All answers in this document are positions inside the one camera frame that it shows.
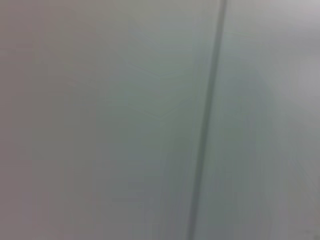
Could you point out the thin black vertical wall strip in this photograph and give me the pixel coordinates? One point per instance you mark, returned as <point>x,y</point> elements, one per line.
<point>207,120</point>

